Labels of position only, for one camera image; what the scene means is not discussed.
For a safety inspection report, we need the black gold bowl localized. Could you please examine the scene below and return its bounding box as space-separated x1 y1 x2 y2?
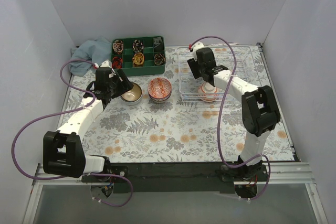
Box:
121 82 143 101

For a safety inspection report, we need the brown checker pattern bowl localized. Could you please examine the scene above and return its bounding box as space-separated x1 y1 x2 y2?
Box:
151 100 167 104

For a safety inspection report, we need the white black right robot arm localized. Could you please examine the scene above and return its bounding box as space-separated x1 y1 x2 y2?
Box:
187 44 281 181

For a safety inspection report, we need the pink black rolled band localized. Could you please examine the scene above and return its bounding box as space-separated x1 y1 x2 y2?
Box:
112 40 124 55

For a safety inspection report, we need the plain white bowl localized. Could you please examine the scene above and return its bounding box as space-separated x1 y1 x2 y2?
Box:
121 99 141 106

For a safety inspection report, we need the black white rolled band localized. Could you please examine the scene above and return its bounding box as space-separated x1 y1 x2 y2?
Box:
132 39 144 53

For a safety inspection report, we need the green compartment organizer tray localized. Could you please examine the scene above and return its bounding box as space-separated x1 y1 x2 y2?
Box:
111 36 166 77

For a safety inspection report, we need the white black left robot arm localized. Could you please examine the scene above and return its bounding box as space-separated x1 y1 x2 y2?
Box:
43 67 133 182

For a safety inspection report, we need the brown floral rolled band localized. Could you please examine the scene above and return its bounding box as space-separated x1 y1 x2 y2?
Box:
154 53 165 66

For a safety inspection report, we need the orange black rolled band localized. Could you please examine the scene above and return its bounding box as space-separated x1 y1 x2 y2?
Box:
112 56 123 69

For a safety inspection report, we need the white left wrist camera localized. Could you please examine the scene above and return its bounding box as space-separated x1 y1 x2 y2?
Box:
94 60 115 73

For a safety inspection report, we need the light blue denim cloth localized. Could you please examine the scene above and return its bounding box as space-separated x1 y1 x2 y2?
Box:
69 37 112 77

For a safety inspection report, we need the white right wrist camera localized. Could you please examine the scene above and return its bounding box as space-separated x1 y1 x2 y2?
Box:
188 41 205 61

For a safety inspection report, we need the yellow rolled band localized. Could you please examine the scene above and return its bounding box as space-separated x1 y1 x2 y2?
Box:
132 52 144 68

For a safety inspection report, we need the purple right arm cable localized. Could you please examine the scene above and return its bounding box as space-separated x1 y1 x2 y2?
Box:
188 36 271 200

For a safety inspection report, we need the blue triangle pattern bowl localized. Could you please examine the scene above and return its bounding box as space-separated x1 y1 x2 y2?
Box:
149 94 171 101

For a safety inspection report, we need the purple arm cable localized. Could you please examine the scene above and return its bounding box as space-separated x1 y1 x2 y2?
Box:
10 60 133 208
188 36 271 200

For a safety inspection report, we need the red diamond pattern bowl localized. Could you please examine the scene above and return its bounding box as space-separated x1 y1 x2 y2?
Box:
148 77 172 98

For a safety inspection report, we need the white orange ring bowl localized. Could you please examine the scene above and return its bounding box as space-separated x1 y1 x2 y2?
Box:
197 82 218 102

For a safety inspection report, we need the white wire dish rack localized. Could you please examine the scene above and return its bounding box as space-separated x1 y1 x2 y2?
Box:
177 44 269 102

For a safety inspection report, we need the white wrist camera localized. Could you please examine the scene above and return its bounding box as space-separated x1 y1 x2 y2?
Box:
94 60 115 73
188 41 205 61

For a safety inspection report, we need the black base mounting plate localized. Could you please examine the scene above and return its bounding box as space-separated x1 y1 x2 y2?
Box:
81 161 271 194

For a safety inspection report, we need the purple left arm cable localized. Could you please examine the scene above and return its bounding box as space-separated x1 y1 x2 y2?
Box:
10 60 133 208

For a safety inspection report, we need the grey folded item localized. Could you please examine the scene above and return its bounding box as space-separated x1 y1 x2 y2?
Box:
153 37 164 52

